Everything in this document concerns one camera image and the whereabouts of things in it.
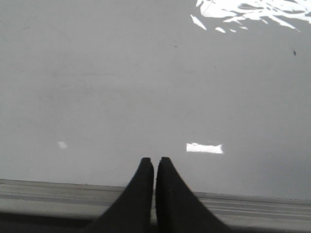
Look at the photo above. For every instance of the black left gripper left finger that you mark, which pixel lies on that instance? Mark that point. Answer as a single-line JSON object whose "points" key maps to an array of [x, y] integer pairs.
{"points": [[131, 212]]}

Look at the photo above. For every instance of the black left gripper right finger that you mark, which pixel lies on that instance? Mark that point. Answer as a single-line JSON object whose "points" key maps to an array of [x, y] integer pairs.
{"points": [[178, 210]]}

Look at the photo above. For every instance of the white glossy whiteboard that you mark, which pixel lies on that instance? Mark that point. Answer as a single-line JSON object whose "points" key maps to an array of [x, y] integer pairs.
{"points": [[221, 87]]}

